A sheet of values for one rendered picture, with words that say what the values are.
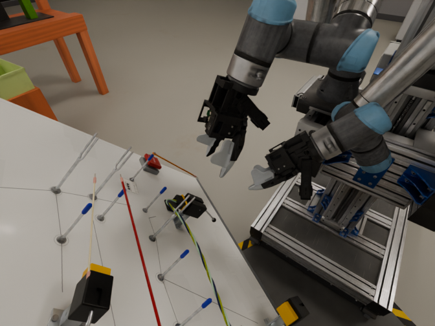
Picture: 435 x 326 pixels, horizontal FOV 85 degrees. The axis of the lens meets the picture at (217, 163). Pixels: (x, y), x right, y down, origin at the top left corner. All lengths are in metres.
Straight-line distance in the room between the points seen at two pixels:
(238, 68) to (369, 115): 0.30
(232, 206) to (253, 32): 1.67
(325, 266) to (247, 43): 1.41
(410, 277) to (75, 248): 2.01
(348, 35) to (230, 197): 1.69
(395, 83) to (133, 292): 0.72
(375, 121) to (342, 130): 0.06
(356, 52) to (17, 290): 0.62
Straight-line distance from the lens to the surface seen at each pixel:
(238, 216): 1.96
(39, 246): 0.45
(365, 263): 1.79
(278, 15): 0.46
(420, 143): 1.17
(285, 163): 0.62
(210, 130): 0.49
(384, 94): 0.74
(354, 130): 0.60
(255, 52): 0.46
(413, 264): 2.23
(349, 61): 0.53
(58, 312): 0.41
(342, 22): 0.56
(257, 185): 0.66
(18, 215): 0.48
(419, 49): 0.74
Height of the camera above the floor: 1.65
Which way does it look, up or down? 45 degrees down
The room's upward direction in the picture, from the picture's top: straight up
